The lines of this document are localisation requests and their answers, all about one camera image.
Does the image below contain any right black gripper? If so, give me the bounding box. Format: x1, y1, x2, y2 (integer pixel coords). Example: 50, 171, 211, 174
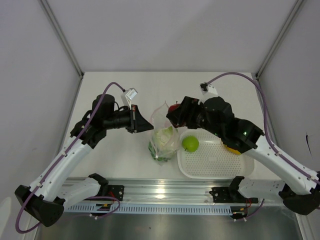
167, 96, 224, 139

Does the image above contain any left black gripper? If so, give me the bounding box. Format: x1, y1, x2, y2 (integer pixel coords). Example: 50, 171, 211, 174
104, 104, 154, 134

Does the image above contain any red apple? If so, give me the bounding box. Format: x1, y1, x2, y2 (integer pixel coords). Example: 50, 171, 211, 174
166, 103, 186, 128

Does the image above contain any pale green cabbage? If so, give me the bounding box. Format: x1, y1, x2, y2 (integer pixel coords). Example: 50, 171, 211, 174
151, 126, 179, 151

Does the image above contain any green lettuce leaf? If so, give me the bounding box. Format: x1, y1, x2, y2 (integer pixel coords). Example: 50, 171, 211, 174
148, 142, 173, 162

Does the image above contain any clear pink zip top bag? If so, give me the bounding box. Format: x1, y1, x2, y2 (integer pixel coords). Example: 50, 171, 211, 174
148, 101, 180, 166

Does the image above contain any green apple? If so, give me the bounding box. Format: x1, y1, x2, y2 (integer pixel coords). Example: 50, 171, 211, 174
181, 135, 199, 153

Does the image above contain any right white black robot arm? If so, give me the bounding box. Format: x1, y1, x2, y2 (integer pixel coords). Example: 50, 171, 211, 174
166, 96, 320, 216

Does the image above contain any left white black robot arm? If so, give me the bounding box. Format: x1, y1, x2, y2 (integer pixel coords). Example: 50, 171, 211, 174
14, 94, 154, 227

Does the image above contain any white perforated plastic basket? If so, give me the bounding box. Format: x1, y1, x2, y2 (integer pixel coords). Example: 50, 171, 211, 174
177, 129, 255, 180

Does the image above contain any yellow orange mango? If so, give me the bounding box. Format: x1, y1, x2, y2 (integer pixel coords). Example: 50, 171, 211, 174
223, 144, 242, 156

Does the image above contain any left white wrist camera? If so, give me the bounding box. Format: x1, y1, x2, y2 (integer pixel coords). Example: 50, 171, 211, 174
121, 87, 138, 109

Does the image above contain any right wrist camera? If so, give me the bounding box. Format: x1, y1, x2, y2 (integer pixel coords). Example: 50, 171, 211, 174
199, 82, 219, 98

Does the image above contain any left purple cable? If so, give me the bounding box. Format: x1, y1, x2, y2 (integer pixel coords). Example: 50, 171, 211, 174
14, 81, 126, 233

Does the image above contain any aluminium mounting rail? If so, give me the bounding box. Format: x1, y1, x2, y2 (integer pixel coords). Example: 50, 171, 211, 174
62, 178, 288, 206

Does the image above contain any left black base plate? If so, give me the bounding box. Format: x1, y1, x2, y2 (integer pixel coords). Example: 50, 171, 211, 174
83, 184, 125, 201

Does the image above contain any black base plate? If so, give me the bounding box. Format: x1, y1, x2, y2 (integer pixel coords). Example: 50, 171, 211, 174
83, 184, 125, 201
209, 187, 259, 204

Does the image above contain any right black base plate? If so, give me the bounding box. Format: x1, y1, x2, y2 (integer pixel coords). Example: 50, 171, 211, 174
209, 187, 259, 204

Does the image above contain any white slotted cable duct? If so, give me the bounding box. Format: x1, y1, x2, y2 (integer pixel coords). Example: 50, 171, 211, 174
65, 202, 232, 216

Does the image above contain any left aluminium frame post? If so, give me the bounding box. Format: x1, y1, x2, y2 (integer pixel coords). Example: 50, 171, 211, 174
38, 0, 84, 78

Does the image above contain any aluminium frame post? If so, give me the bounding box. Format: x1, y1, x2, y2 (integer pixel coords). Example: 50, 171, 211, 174
255, 0, 307, 80
38, 0, 84, 78

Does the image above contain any right aluminium frame post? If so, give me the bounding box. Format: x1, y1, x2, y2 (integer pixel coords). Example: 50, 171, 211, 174
255, 0, 307, 80

